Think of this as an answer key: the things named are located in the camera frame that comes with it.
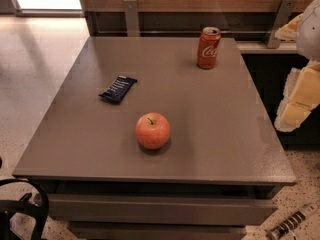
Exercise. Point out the dark blue snack bar wrapper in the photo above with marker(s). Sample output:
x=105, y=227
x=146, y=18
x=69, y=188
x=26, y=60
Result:
x=116, y=92

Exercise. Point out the red coke can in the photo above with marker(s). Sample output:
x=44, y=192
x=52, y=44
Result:
x=208, y=47

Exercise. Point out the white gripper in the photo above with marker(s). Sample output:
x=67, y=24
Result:
x=310, y=34

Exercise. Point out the grey drawer cabinet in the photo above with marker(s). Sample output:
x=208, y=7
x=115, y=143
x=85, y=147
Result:
x=216, y=175

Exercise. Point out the striped robot base part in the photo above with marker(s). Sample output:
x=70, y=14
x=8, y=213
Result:
x=288, y=225

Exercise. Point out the grey metal bracket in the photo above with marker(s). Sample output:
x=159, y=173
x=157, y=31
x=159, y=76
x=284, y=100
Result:
x=132, y=18
x=281, y=17

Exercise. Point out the right grey metal bracket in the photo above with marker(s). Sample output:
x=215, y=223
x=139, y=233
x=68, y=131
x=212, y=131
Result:
x=281, y=17

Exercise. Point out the left grey metal bracket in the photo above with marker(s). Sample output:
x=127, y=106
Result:
x=132, y=18

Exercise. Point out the red apple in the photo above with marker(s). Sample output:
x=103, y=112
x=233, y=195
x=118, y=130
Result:
x=152, y=131

